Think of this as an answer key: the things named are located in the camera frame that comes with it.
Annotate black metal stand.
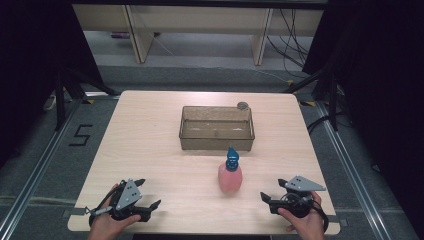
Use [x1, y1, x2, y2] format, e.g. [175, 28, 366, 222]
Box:
[282, 68, 340, 133]
[54, 65, 118, 132]

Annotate black floor cable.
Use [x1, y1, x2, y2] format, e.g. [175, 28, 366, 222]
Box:
[306, 111, 353, 135]

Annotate person's left hand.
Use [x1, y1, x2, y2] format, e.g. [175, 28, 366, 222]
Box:
[87, 183, 142, 240]

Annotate black hanging cables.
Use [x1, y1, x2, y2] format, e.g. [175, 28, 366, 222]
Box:
[265, 7, 312, 80]

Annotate clear brown plastic box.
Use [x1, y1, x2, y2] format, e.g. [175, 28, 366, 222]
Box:
[178, 105, 256, 152]

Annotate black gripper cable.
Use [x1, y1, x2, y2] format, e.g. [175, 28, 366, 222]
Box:
[311, 198, 330, 234]
[84, 188, 118, 228]

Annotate thin white cable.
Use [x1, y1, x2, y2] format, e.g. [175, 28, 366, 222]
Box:
[254, 65, 292, 84]

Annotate person's right hand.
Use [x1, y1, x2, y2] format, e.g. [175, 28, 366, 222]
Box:
[277, 191, 327, 240]

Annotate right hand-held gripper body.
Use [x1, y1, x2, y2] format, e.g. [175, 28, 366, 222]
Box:
[268, 175, 327, 220]

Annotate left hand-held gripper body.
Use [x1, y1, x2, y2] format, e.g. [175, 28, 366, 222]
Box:
[109, 178, 151, 223]

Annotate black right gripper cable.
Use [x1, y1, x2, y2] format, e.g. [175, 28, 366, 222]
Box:
[311, 198, 330, 234]

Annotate black curtain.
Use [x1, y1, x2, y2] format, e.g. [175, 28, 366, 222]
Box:
[301, 0, 424, 231]
[0, 0, 104, 169]

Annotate metal floor rail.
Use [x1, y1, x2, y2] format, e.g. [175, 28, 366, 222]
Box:
[313, 99, 393, 240]
[0, 95, 88, 240]

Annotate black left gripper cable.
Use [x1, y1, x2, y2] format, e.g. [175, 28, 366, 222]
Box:
[84, 188, 118, 228]

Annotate beige wooden shelf unit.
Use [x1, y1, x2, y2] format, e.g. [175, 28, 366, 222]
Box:
[72, 3, 325, 67]

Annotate grey floor cable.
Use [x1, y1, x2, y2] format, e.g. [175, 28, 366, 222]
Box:
[0, 195, 78, 206]

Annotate pink spray bottle blue cap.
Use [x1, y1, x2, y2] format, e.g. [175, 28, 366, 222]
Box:
[217, 146, 244, 195]

